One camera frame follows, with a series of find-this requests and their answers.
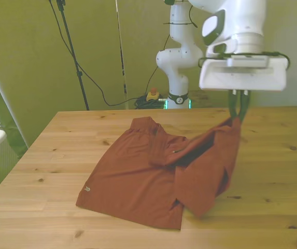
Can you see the yellow emergency stop button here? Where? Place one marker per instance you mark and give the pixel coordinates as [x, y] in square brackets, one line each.
[153, 96]

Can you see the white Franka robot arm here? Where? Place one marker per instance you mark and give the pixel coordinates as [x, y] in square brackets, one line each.
[176, 64]

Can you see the thin white vertical pole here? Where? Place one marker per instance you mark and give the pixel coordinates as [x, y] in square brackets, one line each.
[122, 64]

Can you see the white slanted beam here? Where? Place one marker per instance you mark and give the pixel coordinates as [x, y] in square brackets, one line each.
[3, 96]

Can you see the grey wrist camera bar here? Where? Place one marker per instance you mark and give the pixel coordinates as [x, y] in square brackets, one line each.
[248, 62]

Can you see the black tripod stand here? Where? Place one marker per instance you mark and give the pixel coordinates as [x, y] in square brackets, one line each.
[71, 49]

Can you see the rust red shorts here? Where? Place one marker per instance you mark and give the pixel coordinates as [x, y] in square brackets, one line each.
[138, 181]

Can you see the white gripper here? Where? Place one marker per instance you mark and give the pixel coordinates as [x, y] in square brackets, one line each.
[241, 80]

